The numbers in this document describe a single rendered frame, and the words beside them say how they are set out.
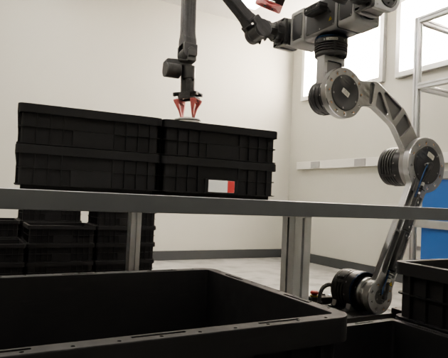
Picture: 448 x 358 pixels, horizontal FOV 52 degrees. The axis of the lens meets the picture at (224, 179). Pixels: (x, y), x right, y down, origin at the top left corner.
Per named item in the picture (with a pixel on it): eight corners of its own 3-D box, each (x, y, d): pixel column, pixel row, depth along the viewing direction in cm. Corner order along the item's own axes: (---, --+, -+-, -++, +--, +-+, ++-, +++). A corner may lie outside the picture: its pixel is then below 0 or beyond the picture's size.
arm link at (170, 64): (196, 46, 179) (187, 55, 187) (168, 41, 174) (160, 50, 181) (198, 76, 177) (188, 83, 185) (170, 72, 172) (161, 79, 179)
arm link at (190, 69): (198, 63, 180) (191, 67, 185) (181, 60, 177) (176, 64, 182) (198, 81, 180) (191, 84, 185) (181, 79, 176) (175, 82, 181)
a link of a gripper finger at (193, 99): (194, 116, 176) (195, 91, 176) (178, 117, 178) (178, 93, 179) (202, 118, 182) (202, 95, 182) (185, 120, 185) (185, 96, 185)
